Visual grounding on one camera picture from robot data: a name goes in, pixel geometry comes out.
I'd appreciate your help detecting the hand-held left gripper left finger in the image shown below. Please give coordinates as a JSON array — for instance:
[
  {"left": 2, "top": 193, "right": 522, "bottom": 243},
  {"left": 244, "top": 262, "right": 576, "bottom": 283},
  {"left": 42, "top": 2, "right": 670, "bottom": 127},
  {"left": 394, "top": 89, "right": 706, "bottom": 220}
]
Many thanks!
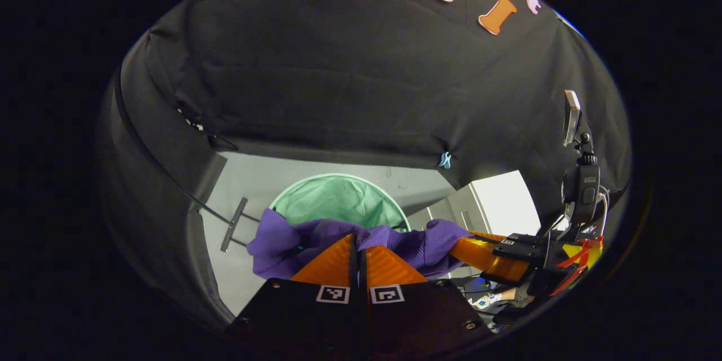
[{"left": 226, "top": 233, "right": 362, "bottom": 361}]

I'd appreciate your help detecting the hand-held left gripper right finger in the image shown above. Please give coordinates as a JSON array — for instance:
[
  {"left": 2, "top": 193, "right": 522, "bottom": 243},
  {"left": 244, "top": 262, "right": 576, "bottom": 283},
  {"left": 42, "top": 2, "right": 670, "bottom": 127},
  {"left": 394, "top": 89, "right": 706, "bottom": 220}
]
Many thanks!
[{"left": 361, "top": 245, "right": 491, "bottom": 359}]

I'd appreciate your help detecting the purple corduroy jacket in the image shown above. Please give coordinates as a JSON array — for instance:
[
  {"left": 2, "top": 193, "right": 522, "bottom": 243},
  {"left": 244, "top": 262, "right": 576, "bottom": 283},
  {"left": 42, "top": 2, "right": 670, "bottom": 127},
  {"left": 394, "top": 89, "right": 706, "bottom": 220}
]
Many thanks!
[{"left": 246, "top": 208, "right": 474, "bottom": 281}]

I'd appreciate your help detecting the green laundry hamper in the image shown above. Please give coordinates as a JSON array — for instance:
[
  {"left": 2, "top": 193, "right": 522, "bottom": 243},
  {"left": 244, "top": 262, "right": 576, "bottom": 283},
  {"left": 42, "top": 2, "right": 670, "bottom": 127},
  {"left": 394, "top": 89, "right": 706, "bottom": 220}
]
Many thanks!
[{"left": 268, "top": 173, "right": 412, "bottom": 233}]

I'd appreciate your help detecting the blue white patterned item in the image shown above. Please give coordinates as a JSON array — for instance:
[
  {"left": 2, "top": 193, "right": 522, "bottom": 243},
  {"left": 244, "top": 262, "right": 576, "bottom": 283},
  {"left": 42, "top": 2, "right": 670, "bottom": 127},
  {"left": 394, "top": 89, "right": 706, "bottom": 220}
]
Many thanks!
[{"left": 471, "top": 292, "right": 504, "bottom": 311}]

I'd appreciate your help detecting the white flat panel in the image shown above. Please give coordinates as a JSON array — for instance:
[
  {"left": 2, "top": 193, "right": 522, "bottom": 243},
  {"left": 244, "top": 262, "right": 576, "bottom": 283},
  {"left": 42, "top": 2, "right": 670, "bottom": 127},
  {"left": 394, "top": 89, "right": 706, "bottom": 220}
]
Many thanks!
[{"left": 471, "top": 170, "right": 542, "bottom": 237}]

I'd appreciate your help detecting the grey cabinet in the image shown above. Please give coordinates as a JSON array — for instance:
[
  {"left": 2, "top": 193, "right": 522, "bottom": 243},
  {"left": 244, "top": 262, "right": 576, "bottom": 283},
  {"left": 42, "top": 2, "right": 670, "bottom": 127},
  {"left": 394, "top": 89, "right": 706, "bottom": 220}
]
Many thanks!
[{"left": 406, "top": 183, "right": 481, "bottom": 232}]

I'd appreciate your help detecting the black backdrop cloth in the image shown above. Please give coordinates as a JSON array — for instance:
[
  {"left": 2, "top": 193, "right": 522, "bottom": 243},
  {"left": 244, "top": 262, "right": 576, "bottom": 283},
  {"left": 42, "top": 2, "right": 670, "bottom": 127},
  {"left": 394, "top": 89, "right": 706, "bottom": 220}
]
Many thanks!
[{"left": 96, "top": 0, "right": 632, "bottom": 328}]

